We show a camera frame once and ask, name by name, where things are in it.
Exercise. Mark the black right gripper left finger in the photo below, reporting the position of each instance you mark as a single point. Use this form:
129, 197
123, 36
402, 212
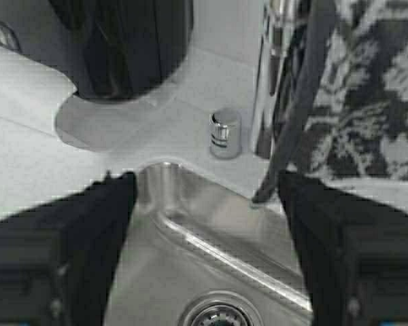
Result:
58, 260

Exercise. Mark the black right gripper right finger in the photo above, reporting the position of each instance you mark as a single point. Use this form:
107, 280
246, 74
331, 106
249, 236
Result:
353, 253

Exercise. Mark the grey floral patterned towel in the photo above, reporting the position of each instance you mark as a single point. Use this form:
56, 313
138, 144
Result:
342, 103

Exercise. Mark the stainless steel sink basin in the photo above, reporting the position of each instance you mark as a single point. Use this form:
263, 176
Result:
198, 253

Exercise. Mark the small chrome counter button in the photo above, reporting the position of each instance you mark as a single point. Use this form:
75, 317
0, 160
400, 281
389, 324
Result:
225, 133

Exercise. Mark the black paper towel dispenser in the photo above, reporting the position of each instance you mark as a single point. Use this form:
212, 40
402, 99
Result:
110, 50

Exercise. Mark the chrome kitchen faucet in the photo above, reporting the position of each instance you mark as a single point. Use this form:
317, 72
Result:
273, 46

